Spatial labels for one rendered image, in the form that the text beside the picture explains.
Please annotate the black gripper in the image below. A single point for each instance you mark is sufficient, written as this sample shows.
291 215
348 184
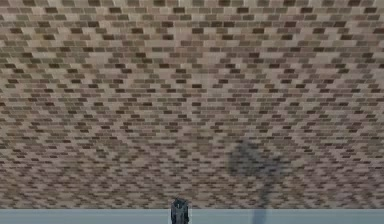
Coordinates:
174 210

